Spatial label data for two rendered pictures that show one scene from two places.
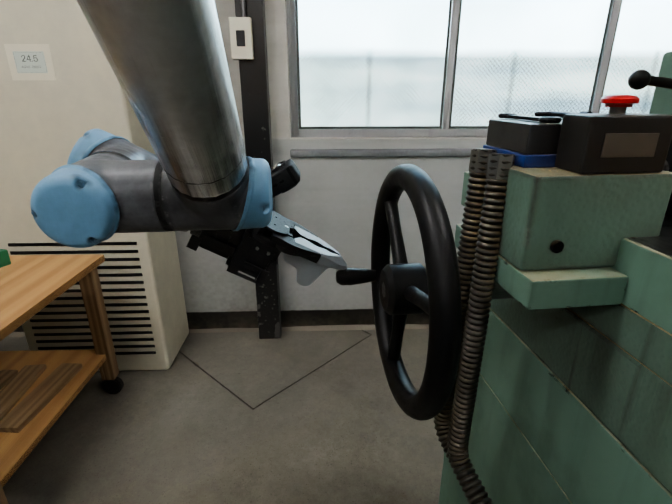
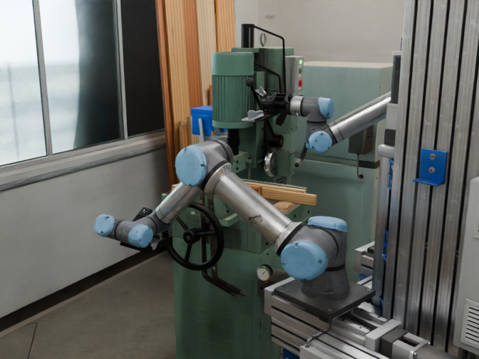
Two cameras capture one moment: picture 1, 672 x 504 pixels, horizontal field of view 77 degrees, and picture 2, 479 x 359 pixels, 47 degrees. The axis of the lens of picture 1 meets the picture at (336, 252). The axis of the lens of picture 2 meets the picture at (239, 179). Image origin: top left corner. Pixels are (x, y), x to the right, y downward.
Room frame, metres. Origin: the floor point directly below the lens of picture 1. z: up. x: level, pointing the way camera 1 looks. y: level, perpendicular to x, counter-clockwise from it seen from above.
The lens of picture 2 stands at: (-0.86, 1.49, 1.58)
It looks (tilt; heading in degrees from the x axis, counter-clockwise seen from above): 15 degrees down; 305
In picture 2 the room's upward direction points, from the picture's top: straight up
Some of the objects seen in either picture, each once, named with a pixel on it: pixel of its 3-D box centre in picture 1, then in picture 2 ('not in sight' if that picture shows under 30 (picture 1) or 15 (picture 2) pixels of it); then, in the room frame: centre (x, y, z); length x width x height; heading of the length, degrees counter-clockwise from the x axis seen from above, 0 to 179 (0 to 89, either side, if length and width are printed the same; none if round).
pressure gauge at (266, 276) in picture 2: not in sight; (265, 273); (0.21, -0.24, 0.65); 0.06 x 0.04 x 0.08; 7
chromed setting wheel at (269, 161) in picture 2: not in sight; (271, 163); (0.38, -0.56, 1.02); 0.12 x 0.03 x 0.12; 97
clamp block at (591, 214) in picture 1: (552, 204); (217, 201); (0.44, -0.23, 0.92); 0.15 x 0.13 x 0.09; 7
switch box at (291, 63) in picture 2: not in sight; (293, 74); (0.39, -0.75, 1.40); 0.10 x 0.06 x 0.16; 97
